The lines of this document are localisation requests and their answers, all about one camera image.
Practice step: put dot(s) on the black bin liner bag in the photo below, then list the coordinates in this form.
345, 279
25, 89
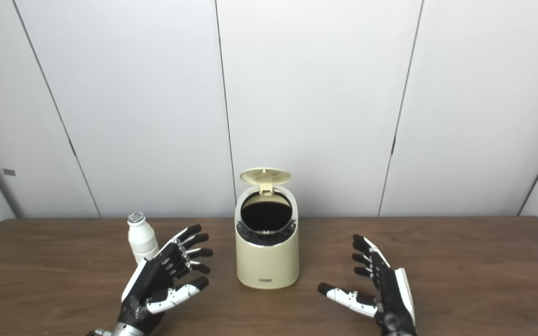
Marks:
250, 237

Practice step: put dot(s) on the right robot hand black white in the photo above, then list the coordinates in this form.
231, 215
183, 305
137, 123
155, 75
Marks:
390, 294

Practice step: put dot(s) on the small grey wall label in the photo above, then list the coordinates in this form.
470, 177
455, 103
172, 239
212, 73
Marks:
9, 172

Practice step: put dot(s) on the round cream bin lid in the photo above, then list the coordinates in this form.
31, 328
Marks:
265, 176

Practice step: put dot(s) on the small white plastic bottle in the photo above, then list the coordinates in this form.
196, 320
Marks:
141, 240

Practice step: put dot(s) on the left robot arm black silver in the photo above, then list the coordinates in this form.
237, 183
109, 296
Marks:
126, 331

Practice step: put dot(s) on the cream-colored bin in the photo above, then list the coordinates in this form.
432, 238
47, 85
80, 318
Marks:
267, 266

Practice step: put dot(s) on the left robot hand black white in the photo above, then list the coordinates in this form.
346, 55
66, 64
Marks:
152, 280

